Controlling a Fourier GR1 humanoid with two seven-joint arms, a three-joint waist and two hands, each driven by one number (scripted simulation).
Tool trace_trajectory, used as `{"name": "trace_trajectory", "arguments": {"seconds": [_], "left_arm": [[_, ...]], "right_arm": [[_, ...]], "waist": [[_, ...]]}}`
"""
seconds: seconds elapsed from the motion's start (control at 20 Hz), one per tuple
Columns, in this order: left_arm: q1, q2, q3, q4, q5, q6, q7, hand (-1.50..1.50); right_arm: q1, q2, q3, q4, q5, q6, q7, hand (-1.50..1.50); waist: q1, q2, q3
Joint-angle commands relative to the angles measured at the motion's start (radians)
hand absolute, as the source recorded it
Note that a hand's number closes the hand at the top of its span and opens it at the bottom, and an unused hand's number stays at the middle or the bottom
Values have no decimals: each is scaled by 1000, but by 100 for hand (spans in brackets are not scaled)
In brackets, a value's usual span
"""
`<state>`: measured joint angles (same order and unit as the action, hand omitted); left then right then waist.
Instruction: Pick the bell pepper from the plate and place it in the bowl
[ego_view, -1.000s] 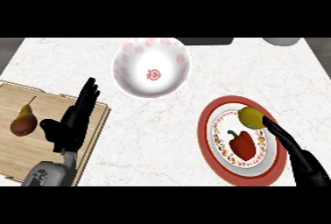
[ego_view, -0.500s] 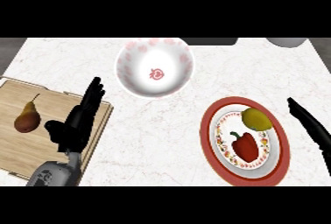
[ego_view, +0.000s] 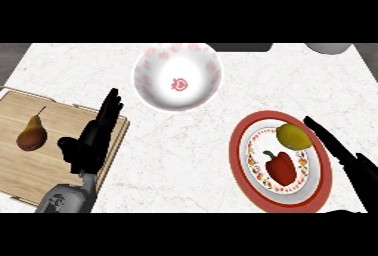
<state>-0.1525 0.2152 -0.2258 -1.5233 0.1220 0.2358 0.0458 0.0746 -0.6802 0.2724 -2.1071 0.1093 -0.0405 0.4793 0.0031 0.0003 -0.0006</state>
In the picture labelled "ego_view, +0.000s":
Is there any wooden cutting board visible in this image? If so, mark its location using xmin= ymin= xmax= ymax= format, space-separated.
xmin=0 ymin=85 xmax=132 ymax=208

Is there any yellow lemon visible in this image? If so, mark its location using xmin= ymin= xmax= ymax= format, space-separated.
xmin=275 ymin=123 xmax=315 ymax=151

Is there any brown pear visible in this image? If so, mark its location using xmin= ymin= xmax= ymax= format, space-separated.
xmin=15 ymin=106 xmax=49 ymax=152

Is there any dark grey flat object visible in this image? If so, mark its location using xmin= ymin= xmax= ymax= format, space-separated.
xmin=207 ymin=42 xmax=275 ymax=53

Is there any red rimmed patterned plate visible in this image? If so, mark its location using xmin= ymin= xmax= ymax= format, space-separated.
xmin=228 ymin=110 xmax=334 ymax=214

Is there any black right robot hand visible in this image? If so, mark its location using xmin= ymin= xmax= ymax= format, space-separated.
xmin=301 ymin=115 xmax=378 ymax=214

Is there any pale grey round object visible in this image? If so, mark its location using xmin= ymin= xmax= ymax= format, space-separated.
xmin=303 ymin=42 xmax=355 ymax=56

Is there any white bowl with pink print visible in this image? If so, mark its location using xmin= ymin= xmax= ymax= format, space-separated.
xmin=132 ymin=42 xmax=225 ymax=113

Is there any red bell pepper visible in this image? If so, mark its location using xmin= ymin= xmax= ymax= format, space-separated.
xmin=262 ymin=150 xmax=298 ymax=187

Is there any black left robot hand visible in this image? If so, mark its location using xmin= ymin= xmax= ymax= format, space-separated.
xmin=56 ymin=87 xmax=126 ymax=175

